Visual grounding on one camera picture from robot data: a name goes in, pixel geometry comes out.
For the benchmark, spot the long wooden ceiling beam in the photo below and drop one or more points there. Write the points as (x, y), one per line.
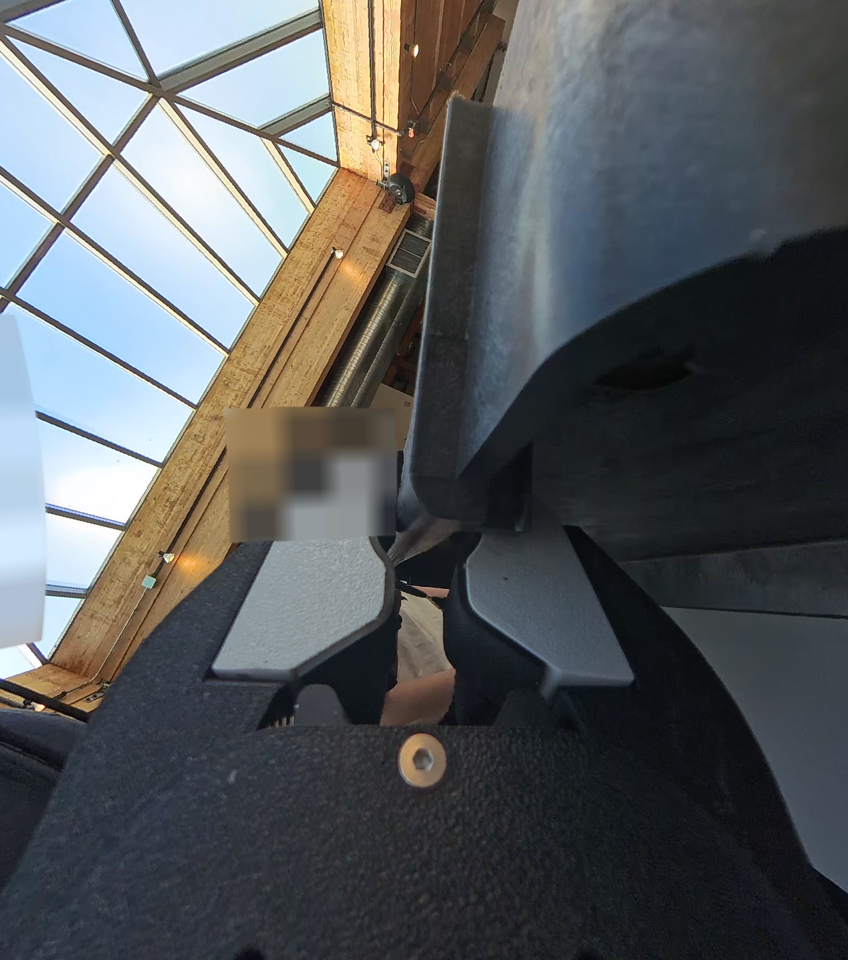
(281, 315)

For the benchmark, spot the white air vent grille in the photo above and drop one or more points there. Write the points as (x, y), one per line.
(409, 253)

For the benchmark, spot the silver spiral duct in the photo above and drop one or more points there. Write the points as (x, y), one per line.
(371, 337)

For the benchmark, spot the glass skylight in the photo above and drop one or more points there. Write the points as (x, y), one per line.
(93, 225)

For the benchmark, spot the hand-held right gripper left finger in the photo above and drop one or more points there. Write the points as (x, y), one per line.
(304, 607)

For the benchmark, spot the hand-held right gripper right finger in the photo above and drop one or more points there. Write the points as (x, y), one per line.
(544, 607)

